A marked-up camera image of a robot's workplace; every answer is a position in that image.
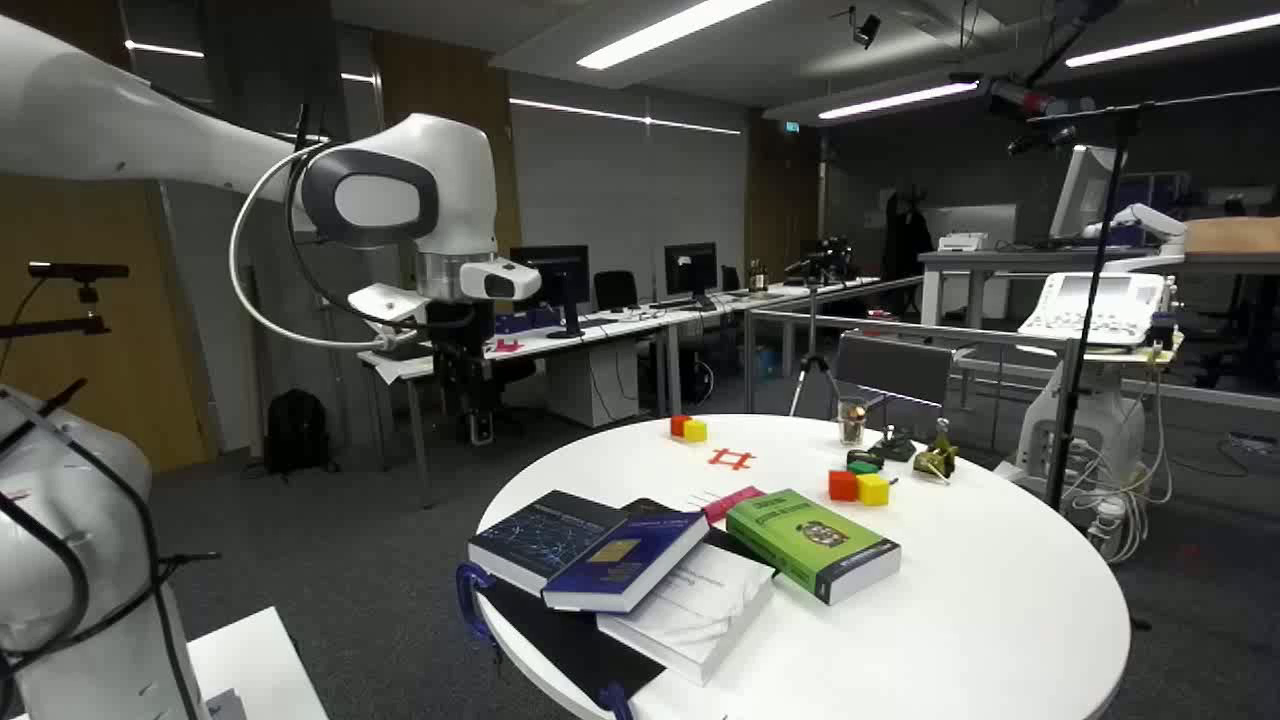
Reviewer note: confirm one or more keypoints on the black backpack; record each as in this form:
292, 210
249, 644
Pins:
297, 434

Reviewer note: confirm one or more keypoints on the green book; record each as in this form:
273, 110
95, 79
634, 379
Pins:
813, 541

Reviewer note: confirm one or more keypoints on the white ultrasound machine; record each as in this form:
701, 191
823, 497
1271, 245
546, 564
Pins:
1134, 312

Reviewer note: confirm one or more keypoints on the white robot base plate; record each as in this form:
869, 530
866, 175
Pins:
252, 661

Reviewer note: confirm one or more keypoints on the black and yellow toy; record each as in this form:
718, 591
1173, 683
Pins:
935, 463

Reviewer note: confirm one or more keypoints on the black ceiling camera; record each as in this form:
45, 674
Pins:
866, 26

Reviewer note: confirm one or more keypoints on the yellow toy block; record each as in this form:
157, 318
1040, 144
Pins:
875, 488
697, 428

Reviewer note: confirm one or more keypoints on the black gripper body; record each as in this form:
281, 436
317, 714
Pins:
464, 340

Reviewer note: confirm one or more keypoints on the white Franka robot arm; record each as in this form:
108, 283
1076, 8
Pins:
412, 144

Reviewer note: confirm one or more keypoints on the brown cardboard box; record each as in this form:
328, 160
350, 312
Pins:
1234, 236

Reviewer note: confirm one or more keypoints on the small glass jar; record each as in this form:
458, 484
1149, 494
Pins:
855, 425

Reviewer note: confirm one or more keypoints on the green toy block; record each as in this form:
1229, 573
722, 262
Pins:
866, 463

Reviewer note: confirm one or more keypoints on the black computer monitor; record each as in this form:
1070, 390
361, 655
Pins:
552, 283
688, 265

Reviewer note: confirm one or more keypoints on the red toy block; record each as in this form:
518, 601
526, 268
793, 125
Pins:
842, 484
678, 425

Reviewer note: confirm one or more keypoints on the black office chair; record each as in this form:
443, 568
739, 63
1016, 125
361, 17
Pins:
614, 290

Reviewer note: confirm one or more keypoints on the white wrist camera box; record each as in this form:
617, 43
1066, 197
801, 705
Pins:
388, 300

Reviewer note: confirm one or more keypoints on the pink book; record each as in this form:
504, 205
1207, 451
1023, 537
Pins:
729, 500

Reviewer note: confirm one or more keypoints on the black tripod pole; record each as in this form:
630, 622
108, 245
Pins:
1085, 306

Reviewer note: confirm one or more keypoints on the small dark object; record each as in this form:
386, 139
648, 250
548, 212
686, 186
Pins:
893, 446

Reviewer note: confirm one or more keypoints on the long white desk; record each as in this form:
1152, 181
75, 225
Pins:
626, 323

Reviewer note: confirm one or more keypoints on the white book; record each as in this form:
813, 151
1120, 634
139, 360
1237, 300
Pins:
693, 613

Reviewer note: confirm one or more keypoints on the person in black clothes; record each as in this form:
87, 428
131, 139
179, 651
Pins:
907, 245

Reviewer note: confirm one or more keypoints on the ceiling light strip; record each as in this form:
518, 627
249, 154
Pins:
1173, 43
900, 103
667, 33
626, 116

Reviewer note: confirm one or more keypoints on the black camera on stand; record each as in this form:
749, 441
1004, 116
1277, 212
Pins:
79, 268

